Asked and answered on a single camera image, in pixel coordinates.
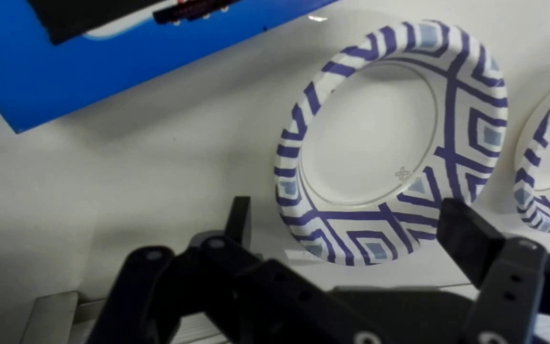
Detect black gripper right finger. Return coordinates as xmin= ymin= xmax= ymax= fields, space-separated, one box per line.
xmin=436 ymin=197 xmax=550 ymax=344

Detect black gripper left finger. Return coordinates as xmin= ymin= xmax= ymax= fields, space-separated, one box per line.
xmin=87 ymin=195 xmax=379 ymax=344

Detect blue snack box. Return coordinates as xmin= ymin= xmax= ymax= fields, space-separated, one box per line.
xmin=0 ymin=0 xmax=341 ymax=134

